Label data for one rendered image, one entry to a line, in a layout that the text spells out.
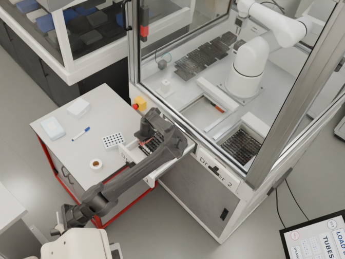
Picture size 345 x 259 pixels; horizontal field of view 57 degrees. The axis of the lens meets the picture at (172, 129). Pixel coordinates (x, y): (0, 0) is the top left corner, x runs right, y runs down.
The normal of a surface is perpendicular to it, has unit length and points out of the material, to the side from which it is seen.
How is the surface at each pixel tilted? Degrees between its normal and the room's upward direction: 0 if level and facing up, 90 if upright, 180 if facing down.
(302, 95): 90
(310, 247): 50
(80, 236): 42
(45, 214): 0
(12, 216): 0
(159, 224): 0
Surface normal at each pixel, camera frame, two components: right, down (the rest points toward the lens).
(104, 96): 0.07, -0.61
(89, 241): 0.69, -0.59
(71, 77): 0.69, 0.61
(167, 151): 0.07, 0.36
